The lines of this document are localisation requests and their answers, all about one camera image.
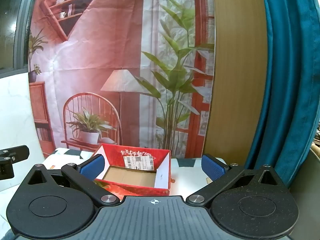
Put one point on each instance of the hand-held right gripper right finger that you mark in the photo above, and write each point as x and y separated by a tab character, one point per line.
215	167

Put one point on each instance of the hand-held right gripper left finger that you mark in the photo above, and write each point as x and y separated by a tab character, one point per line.
92	167

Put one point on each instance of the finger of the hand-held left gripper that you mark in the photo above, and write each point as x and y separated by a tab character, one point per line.
17	155

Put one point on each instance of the red strawberry print box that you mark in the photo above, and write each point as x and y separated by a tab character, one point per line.
140	191

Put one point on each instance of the light wooden board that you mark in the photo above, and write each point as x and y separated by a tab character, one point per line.
237	80

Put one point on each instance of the teal curtain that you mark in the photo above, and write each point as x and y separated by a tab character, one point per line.
287	80

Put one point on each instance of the printed room scene tapestry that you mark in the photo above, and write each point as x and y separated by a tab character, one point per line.
100	42

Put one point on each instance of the dark window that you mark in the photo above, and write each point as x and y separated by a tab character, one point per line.
10	30

